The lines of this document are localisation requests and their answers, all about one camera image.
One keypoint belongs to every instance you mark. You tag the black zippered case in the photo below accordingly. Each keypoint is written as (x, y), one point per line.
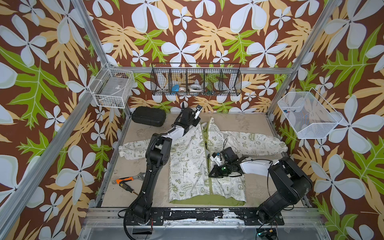
(149, 116)

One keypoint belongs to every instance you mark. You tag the blue object in basket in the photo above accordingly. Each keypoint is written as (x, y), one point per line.
(175, 88)

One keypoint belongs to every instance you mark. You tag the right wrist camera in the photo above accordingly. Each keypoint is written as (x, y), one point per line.
(216, 158)

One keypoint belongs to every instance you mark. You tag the white mesh basket right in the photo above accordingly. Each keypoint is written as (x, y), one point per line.
(309, 114)

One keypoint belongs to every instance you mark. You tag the white tape roll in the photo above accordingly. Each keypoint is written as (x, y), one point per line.
(195, 88)

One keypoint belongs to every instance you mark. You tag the small green circuit board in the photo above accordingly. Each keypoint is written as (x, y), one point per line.
(267, 235)

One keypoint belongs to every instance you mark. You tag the white wire basket left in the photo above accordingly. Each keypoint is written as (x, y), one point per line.
(111, 87)

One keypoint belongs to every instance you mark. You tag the white green printed jacket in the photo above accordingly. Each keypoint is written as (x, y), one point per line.
(184, 180)

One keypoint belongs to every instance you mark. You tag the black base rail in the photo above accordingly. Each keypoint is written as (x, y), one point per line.
(158, 216)

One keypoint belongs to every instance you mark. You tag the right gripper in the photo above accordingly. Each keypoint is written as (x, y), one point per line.
(216, 173)

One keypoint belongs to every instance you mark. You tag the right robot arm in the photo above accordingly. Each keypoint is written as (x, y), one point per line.
(291, 183)

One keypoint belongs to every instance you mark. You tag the black wire basket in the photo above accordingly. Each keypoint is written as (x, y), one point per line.
(216, 79)

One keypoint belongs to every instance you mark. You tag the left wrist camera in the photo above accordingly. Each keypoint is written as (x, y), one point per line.
(198, 111)

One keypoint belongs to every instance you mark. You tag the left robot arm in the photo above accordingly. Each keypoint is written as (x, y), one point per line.
(157, 155)

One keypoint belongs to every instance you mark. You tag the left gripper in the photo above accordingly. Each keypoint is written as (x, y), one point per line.
(196, 122)

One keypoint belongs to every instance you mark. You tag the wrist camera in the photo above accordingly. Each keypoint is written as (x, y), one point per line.
(216, 158)
(198, 111)

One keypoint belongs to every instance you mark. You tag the orange handled wrench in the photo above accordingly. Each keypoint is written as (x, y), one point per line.
(140, 176)

